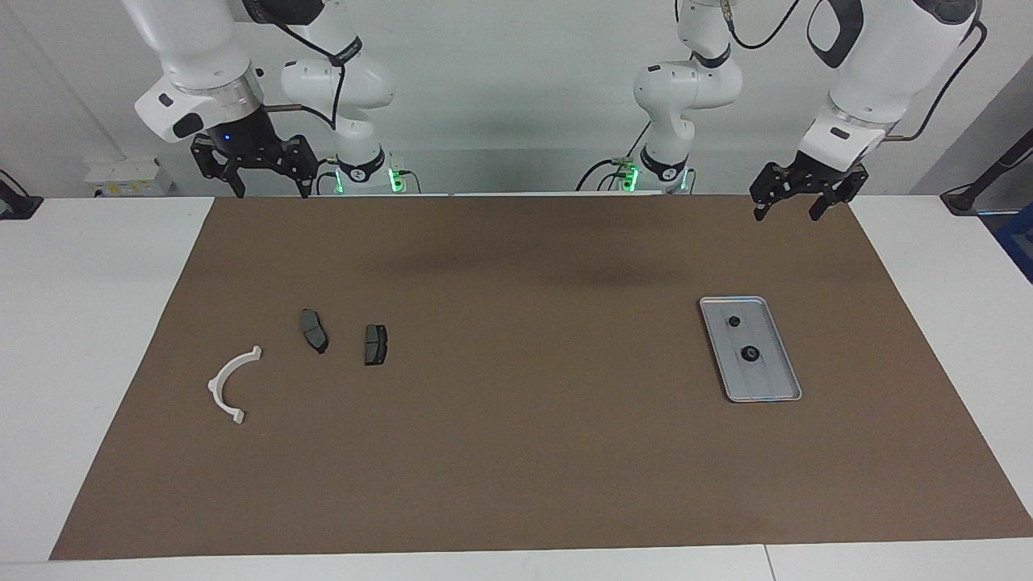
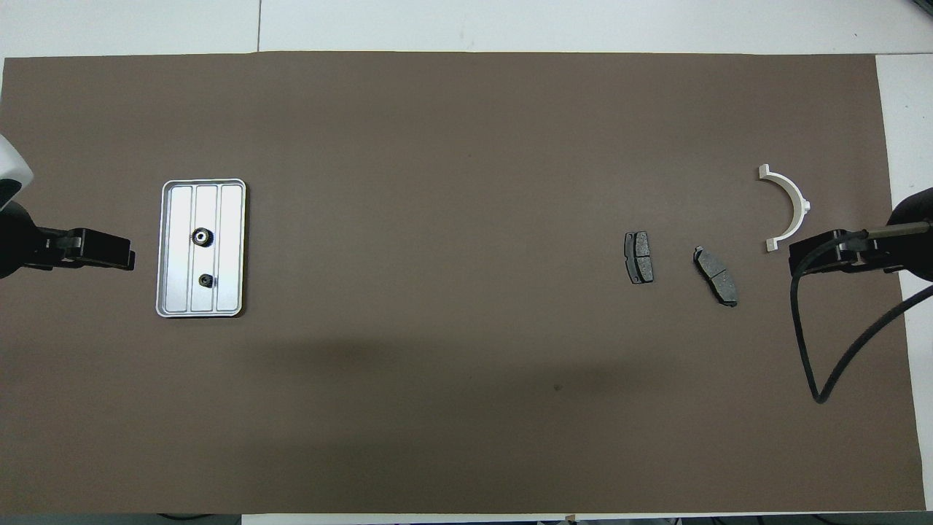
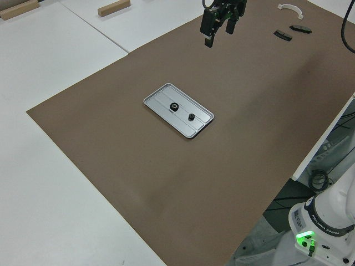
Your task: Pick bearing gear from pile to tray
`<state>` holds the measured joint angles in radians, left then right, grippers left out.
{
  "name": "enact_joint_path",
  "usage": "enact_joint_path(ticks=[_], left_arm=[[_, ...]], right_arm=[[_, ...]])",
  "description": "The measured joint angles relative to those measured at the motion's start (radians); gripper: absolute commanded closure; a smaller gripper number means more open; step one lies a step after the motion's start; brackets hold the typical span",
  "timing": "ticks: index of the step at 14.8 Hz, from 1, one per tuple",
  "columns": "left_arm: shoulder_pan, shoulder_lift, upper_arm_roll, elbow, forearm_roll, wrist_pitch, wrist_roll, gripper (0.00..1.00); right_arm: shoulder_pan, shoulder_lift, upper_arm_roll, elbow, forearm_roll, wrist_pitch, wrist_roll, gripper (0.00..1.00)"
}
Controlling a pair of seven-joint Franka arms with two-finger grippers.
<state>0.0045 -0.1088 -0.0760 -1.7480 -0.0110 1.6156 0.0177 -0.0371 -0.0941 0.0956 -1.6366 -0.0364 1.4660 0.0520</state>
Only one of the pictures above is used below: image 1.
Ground white power strip box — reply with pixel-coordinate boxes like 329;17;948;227
85;157;174;198

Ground silver metal tray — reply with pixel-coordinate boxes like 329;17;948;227
698;295;804;403

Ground curved dark brake pad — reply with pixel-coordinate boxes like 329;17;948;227
299;308;329;355

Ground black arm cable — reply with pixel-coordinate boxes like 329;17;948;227
242;0;349;132
722;0;990;143

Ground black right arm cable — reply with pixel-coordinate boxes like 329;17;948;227
242;0;349;132

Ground black left base cables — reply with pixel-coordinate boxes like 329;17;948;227
575;121;651;193

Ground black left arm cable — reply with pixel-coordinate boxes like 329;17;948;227
722;0;990;143

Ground blue crate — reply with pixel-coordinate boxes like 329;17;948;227
994;202;1033;283

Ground brown table mat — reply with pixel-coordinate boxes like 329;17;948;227
48;194;1033;562

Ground black clamp mount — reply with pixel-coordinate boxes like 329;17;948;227
0;168;44;220

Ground white curved plastic bracket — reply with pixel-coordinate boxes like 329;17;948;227
207;345;263;425

